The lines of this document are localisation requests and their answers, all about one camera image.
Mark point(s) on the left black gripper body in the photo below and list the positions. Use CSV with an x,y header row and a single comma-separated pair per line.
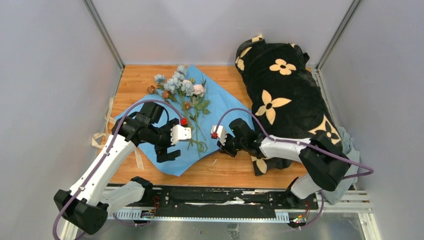
x,y
161,137

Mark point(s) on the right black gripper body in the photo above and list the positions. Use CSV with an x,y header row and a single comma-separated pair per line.
x,y
232,145

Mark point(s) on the blue wrapping paper sheet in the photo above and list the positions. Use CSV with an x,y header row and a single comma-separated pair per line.
x,y
228,99

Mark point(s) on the fake flower bunch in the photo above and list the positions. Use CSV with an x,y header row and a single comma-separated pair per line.
x,y
182,90

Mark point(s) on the cream printed ribbon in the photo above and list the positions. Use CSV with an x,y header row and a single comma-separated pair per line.
x,y
97,138

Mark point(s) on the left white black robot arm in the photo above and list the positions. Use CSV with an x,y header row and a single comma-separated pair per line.
x,y
85,207

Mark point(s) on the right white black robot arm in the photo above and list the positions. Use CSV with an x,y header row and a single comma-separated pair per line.
x,y
326,165

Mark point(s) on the black floral plush blanket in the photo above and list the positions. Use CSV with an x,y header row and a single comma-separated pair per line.
x,y
285,97

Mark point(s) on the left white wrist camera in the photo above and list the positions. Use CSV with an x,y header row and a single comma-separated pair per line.
x,y
179,133

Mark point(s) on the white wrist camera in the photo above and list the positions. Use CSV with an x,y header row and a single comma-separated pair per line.
x,y
218,132
179,133

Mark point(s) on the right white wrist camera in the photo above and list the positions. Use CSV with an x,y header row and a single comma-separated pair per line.
x,y
218,132

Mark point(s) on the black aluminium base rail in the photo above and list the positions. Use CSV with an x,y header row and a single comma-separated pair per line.
x,y
233,205

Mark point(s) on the left aluminium corner post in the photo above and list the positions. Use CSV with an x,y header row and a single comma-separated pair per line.
x,y
94,14

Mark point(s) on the aluminium corner post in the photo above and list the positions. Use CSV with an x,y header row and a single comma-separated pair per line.
x,y
348,16
94,14

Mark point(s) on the right aluminium corner post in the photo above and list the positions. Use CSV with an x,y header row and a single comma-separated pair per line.
x,y
348,16

